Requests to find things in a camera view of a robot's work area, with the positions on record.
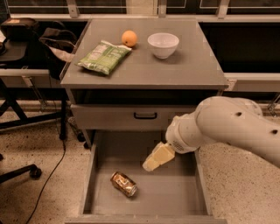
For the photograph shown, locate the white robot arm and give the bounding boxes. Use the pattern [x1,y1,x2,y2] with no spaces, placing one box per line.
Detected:
[143,96,280,172]

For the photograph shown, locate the orange fruit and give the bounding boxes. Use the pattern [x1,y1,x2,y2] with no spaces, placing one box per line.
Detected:
[122,31,137,47]

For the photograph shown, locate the green chip bag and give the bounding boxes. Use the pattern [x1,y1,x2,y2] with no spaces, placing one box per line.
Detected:
[77,40,131,75]

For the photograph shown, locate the black floor cable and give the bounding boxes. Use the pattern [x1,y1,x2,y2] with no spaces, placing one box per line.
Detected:
[24,84,67,224]

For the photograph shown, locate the dark backpack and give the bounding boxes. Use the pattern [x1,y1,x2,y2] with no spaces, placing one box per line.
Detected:
[39,27,77,80]

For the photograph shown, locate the closed grey top drawer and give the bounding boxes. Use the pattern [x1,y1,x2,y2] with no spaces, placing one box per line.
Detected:
[71,104,194,130]

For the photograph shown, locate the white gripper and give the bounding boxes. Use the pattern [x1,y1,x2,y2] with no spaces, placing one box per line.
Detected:
[143,113,204,172]

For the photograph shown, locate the open grey middle drawer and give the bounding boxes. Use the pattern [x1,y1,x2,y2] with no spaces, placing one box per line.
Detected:
[65,131,228,224]

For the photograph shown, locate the black desk frame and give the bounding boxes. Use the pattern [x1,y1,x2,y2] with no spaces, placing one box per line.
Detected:
[0,68,67,140]

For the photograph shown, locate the white bowl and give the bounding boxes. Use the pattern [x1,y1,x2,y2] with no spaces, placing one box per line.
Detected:
[147,32,179,59]

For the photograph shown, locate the orange soda can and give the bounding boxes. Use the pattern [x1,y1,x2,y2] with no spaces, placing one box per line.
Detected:
[110,171,137,197]

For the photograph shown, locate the grey drawer cabinet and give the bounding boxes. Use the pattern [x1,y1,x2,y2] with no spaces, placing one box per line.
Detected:
[61,16,227,144]

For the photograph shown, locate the black drawer handle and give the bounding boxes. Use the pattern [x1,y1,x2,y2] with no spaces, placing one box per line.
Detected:
[133,112,158,120]

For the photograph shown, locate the black office chair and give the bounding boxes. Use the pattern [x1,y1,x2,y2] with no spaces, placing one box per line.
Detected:
[0,164,42,184]

